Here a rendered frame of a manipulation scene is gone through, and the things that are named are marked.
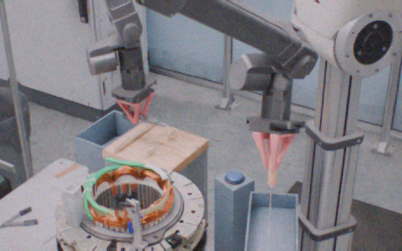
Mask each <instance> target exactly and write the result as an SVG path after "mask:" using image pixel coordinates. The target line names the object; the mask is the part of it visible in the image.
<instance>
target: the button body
mask: <svg viewBox="0 0 402 251"><path fill-rule="evenodd" d="M231 171H238V172H239V173H242V174H243V175H244V177H245V181H243V183H242V184H238V185H232V184H228V183H227V182H225V179H224V177H225V174H227V173H229V172H231ZM254 191H255V181H254V180H253V179H252V178H251V177H249V176H248V175H247V174H246V173H243V172H242V171H241V170H238V169H237V168H234V169H232V170H229V171H228V172H226V173H223V174H221V175H219V176H218V177H215V251H244V247H245V240H246V232H247V225H248V217H249V196H250V192H254Z"/></svg>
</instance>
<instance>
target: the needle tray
mask: <svg viewBox="0 0 402 251"><path fill-rule="evenodd" d="M269 202H270V193H261V192H250V196H249V217H248V225H247V232H246V240H245V247H244V251H298V226H297V218H298V194H292V193H271V202H270V204H271V207H270V205H269ZM269 207H270V224H269ZM268 229H269V233H268ZM268 237H269V238H268Z"/></svg>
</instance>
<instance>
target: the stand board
mask: <svg viewBox="0 0 402 251"><path fill-rule="evenodd" d="M147 125H149V124H147V123H141V124H140V125H138V126H136V127H135V128H133V129H132V130H131V131H130V132H128V133H127V134H125V135H124V136H122V137H121V138H120V139H118V140H116V141H115V142H113V143H112V144H111V145H110V146H108V147H107V148H105V149H104V150H102V156H103V159H105V158H106V156H107V157H111V158H114V159H122V160H129V161H137V162H141V163H150V164H152V165H153V166H157V167H158V168H161V167H162V168H165V169H167V170H172V171H173V172H176V173H179V172H180V170H183V168H184V167H185V166H187V165H188V164H189V163H191V162H192V161H193V160H194V159H196V158H197V156H200V155H201V153H204V151H205V150H206V149H208V148H209V139H204V138H202V137H200V136H197V135H193V134H191V133H189V132H183V131H181V130H179V129H176V128H172V127H170V126H169V125H166V127H164V126H159V125H155V127H153V128H151V129H150V130H149V131H148V132H145V134H143V135H141V136H140V137H139V138H137V139H136V140H135V141H134V142H132V143H131V144H130V145H128V146H126V147H125V148H124V149H121V151H120V152H118V153H116V154H115V153H114V148H116V147H117V146H119V145H121V143H123V142H125V141H126V140H127V139H130V138H131V137H132V136H133V135H135V133H137V132H139V131H140V130H141V129H142V128H145V126H147ZM174 130H175V131H176V137H175V138H174V139H172V140H171V141H170V142H168V135H169V133H170V132H172V131H174ZM152 146H155V153H154V154H153V155H152V156H150V157H148V158H147V157H146V151H147V150H148V149H150V148H151V147H152Z"/></svg>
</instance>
